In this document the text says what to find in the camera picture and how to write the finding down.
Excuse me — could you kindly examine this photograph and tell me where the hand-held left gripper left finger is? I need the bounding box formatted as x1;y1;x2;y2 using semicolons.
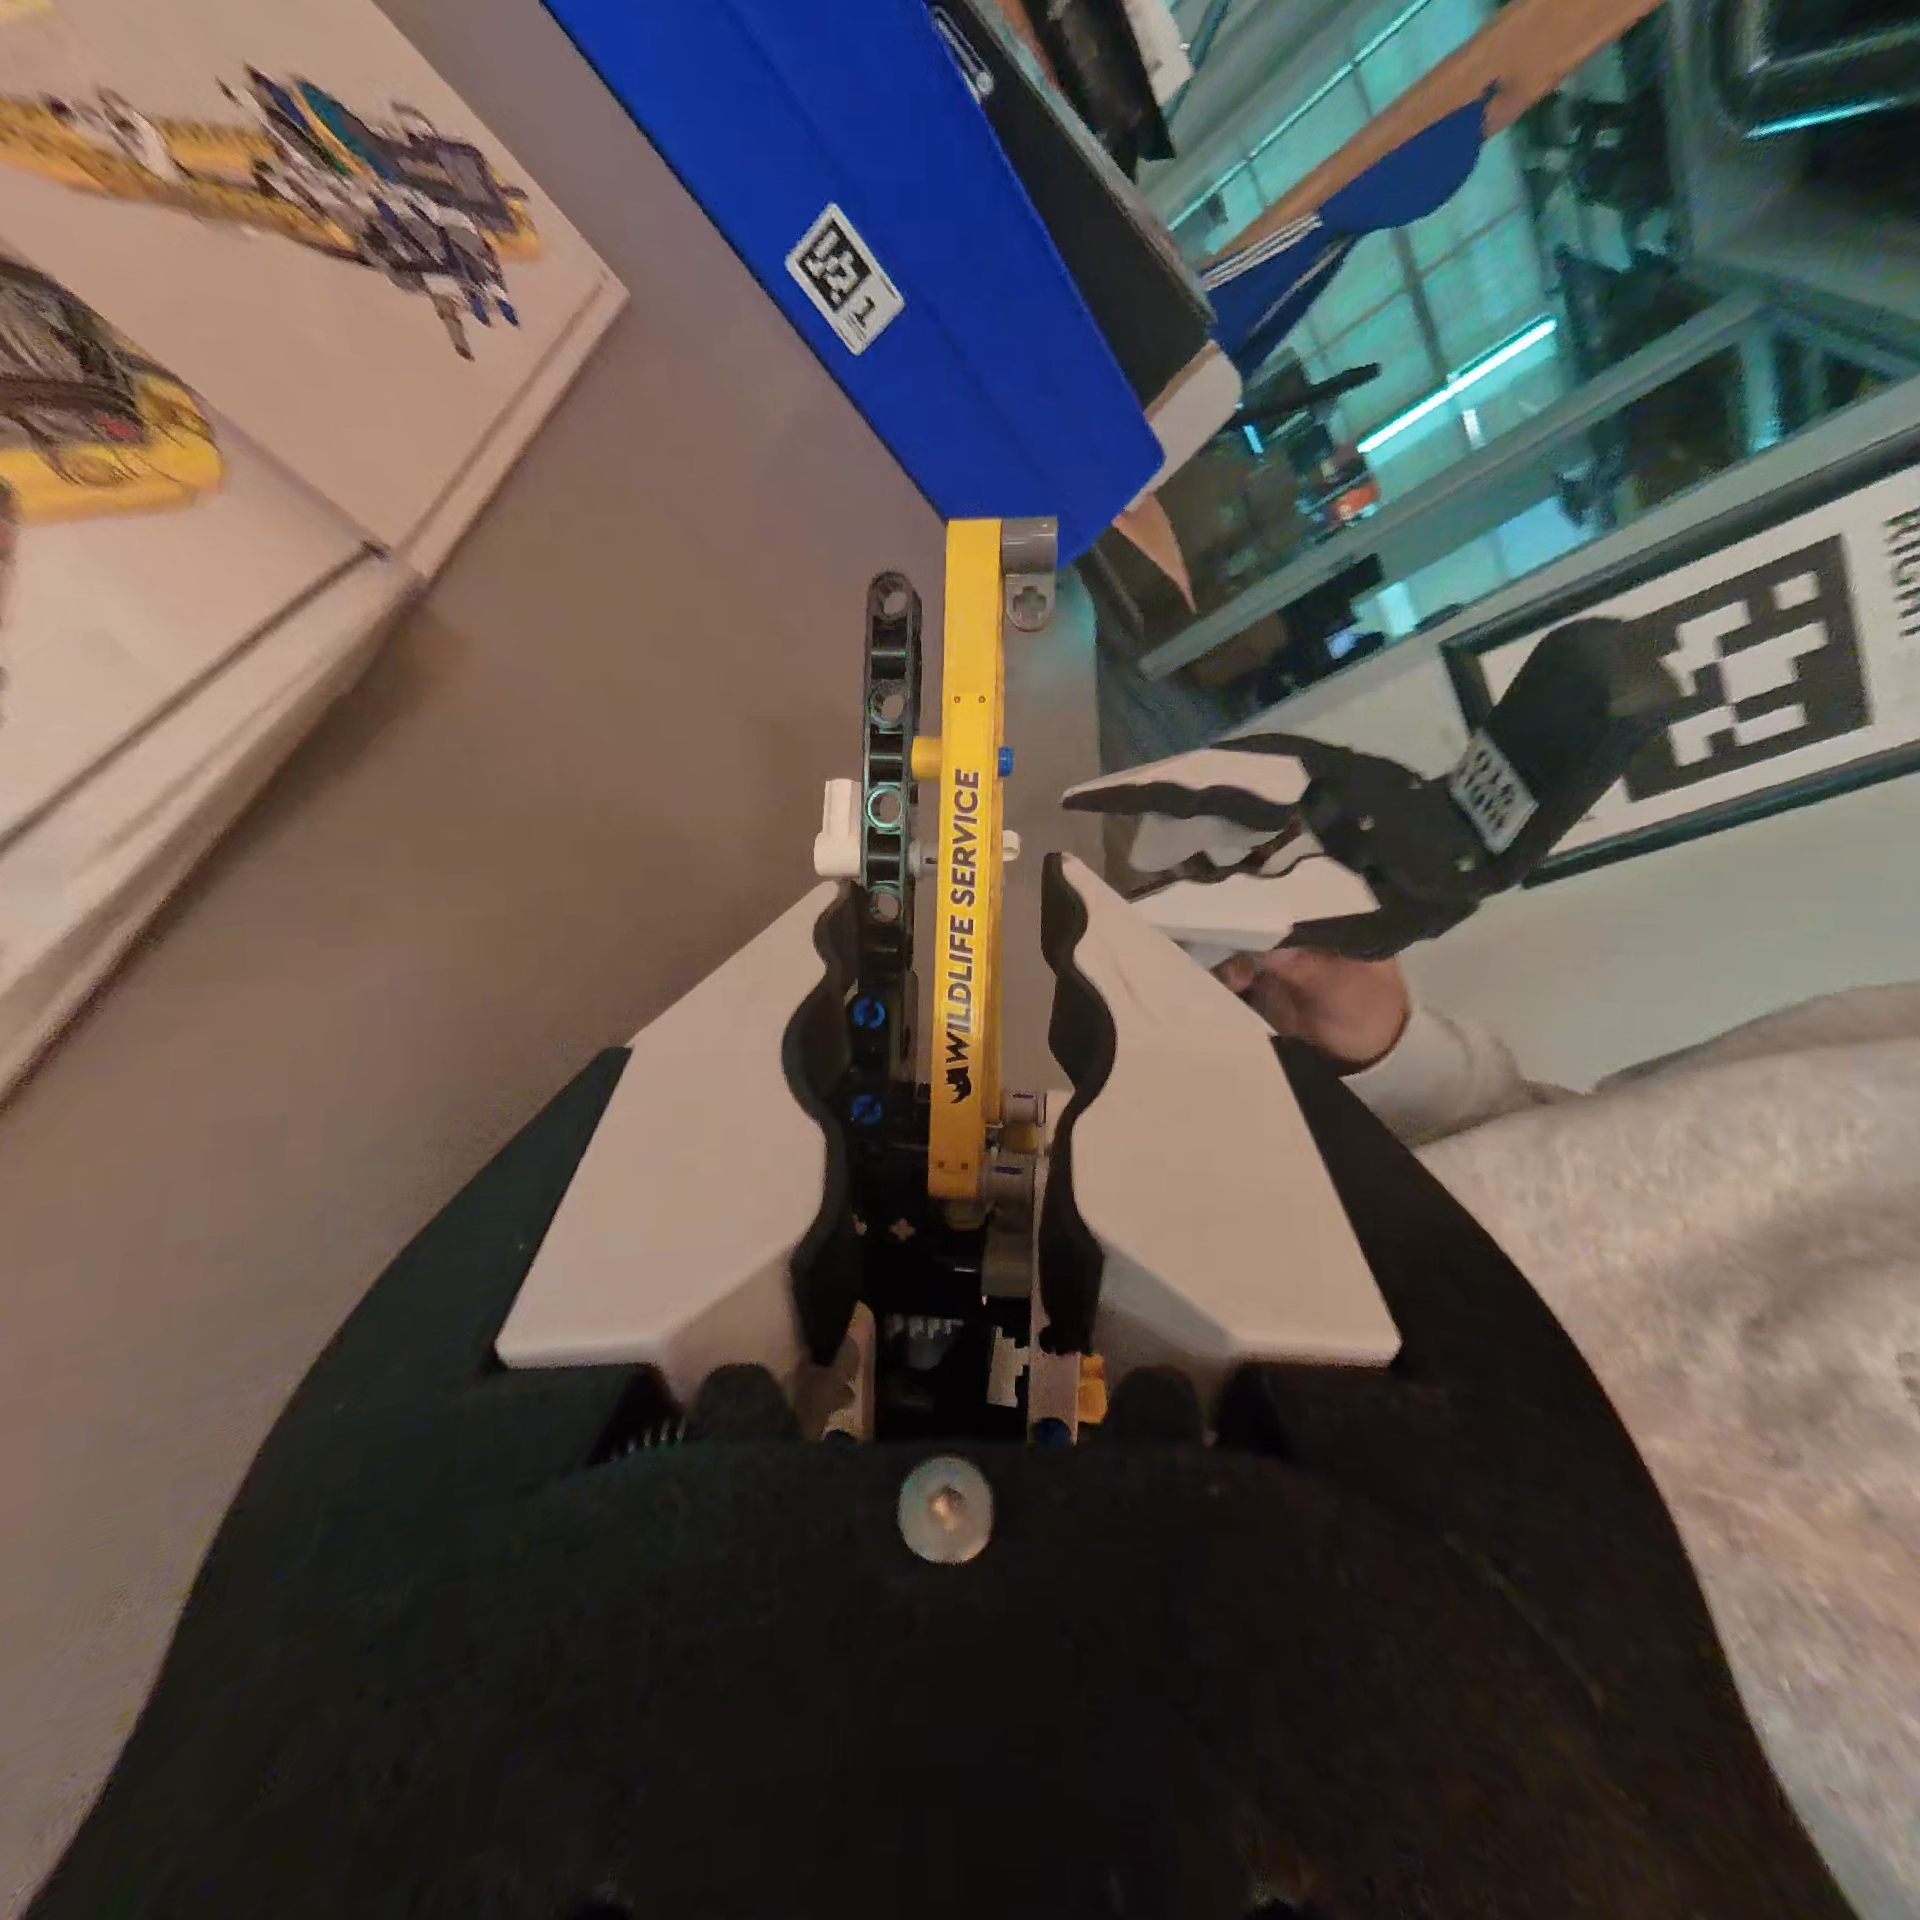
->
493;877;880;1374

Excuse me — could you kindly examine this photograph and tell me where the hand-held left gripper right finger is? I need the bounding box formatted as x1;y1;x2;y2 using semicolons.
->
1035;853;1407;1369

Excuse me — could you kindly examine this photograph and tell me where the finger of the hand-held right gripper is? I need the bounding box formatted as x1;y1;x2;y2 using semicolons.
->
1159;840;1385;963
1058;747;1328;845

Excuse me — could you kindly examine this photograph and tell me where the yellow black lego assembly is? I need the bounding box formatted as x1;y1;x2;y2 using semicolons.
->
810;514;1114;1449

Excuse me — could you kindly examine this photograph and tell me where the person's right forearm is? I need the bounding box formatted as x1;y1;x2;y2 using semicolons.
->
1351;982;1920;1173

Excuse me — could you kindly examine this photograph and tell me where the open lego instruction booklet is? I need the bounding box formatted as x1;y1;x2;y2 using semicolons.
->
0;256;430;1114

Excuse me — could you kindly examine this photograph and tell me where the person's right hand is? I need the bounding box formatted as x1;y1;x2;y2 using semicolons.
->
1216;948;1415;1070

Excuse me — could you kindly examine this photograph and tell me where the white cardboard box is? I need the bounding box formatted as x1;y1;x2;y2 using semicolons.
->
1144;342;1250;470

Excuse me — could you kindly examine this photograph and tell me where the black white marker board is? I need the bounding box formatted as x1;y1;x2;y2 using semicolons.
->
1441;458;1920;889

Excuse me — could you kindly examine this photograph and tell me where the blue storage box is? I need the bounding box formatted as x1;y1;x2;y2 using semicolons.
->
541;0;1169;569

